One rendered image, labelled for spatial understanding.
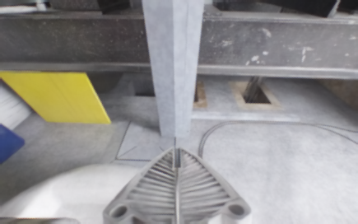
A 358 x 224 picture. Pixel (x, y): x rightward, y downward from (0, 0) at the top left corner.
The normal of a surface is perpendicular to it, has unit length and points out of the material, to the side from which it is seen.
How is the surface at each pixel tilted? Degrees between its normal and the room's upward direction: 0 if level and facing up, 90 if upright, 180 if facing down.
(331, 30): 90
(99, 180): 1
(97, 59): 90
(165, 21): 90
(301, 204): 0
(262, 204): 0
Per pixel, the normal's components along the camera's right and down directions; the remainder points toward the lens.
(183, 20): 0.18, 0.69
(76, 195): 0.02, 0.40
